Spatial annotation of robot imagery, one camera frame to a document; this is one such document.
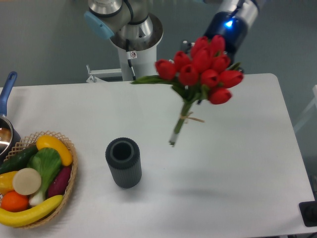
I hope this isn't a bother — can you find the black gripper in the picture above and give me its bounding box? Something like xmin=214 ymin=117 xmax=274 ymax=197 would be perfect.
xmin=204 ymin=0 xmax=259 ymax=61

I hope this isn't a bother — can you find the red tulip bouquet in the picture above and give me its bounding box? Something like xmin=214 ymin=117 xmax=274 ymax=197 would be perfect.
xmin=132 ymin=35 xmax=244 ymax=146

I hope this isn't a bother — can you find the dark grey ribbed vase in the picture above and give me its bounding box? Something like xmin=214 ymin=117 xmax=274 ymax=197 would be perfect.
xmin=105 ymin=137 xmax=142 ymax=188

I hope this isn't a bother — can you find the black device at table edge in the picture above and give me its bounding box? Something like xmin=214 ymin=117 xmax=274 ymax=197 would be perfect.
xmin=299 ymin=201 xmax=317 ymax=227

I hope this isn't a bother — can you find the green bok choy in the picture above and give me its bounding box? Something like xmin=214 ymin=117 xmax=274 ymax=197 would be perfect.
xmin=27 ymin=148 xmax=61 ymax=207

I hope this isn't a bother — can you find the woven wicker basket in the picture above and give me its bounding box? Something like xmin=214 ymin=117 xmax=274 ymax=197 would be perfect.
xmin=4 ymin=131 xmax=78 ymax=229

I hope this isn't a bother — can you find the purple sweet potato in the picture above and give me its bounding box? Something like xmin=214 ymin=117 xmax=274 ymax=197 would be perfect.
xmin=47 ymin=166 xmax=71 ymax=198

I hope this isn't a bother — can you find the green cucumber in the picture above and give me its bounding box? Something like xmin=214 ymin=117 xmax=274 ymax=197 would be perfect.
xmin=0 ymin=145 xmax=38 ymax=174

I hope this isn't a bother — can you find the beige round disc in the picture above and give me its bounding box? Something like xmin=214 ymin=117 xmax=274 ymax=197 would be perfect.
xmin=12 ymin=168 xmax=42 ymax=195

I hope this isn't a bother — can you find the yellow pepper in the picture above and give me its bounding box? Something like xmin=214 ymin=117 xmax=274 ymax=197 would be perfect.
xmin=0 ymin=171 xmax=17 ymax=195

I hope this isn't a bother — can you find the orange fruit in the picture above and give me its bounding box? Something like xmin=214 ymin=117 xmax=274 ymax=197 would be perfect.
xmin=0 ymin=191 xmax=29 ymax=212

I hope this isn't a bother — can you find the yellow banana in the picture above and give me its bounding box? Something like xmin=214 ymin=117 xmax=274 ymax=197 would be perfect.
xmin=0 ymin=195 xmax=63 ymax=228

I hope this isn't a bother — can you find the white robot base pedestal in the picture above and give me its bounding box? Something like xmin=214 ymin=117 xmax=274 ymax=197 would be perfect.
xmin=86 ymin=41 xmax=160 ymax=83

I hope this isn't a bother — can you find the black cable on pedestal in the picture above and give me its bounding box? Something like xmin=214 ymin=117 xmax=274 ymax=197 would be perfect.
xmin=125 ymin=39 xmax=137 ymax=81

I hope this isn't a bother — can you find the blue handled saucepan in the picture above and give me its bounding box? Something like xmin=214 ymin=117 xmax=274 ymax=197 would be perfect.
xmin=0 ymin=71 xmax=20 ymax=164

